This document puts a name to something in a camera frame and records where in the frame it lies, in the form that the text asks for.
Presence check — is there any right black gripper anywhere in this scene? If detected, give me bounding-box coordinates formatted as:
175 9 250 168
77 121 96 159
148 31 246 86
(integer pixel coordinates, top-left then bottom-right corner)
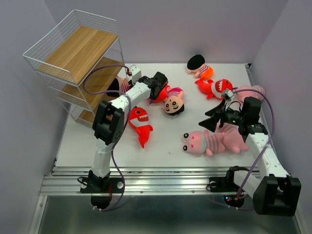
198 98 246 133

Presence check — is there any boy doll pink hat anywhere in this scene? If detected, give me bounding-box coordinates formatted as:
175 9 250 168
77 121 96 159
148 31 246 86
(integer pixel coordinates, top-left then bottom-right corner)
106 76 133 98
163 87 185 116

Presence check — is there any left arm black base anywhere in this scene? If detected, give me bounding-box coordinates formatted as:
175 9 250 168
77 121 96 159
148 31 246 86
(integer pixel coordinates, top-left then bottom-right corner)
77 170 125 212

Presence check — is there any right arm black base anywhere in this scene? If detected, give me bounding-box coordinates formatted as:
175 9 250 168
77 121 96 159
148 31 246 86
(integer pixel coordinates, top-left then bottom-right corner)
206 166 253 211

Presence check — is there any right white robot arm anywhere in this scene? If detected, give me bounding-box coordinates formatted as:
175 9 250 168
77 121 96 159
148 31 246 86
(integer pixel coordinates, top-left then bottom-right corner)
199 97 301 216

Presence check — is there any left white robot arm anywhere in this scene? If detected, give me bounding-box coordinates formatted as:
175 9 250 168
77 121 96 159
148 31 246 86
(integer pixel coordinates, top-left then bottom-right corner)
78 66 168 194

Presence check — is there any red whale plush back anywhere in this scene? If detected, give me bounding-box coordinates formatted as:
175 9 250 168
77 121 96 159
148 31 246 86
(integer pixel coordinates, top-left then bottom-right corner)
148 84 171 104

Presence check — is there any red shark plush right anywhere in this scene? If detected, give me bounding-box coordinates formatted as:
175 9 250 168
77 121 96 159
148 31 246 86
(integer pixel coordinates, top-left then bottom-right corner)
195 79 233 100

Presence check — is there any red shark plush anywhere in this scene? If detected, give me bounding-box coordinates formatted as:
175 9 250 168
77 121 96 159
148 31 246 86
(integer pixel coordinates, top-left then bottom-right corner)
128 106 153 149
195 79 233 100

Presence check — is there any pink plush lying right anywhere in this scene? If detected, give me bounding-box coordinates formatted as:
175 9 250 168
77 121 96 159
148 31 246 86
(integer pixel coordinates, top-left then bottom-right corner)
217 123 249 154

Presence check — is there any pink frog plush striped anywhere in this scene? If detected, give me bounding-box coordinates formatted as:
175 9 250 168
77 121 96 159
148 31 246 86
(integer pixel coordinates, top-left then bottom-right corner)
183 130 227 156

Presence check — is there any pink plush far right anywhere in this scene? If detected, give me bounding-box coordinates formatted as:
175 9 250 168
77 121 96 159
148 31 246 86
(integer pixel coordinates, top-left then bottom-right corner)
235 85 265 102

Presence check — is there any boy doll black hair orange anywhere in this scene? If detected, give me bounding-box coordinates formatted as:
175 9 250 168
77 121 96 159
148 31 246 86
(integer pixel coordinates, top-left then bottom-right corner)
187 54 214 79

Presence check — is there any red shark plush left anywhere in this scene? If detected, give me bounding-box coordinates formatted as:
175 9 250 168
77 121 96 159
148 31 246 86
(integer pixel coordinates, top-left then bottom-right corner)
128 106 153 149

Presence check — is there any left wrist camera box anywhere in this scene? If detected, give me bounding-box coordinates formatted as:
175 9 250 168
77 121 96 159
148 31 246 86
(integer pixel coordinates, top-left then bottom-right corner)
130 64 142 83

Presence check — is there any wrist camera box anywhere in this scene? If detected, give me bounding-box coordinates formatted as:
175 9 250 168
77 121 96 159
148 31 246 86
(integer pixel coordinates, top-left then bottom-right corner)
221 88 235 101
130 64 142 83

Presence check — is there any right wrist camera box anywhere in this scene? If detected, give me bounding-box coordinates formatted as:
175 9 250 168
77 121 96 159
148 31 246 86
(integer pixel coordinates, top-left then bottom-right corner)
221 88 235 101

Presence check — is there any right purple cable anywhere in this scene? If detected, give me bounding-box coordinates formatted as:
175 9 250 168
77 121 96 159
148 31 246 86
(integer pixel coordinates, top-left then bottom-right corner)
207 87 276 211

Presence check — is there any white wire wooden shelf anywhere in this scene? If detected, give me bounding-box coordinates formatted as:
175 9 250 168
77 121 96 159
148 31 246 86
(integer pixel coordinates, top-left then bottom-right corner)
23 10 124 126

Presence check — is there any aluminium rail frame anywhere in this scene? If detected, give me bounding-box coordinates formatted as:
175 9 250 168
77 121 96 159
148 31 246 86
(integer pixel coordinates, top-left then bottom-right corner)
40 166 297 197

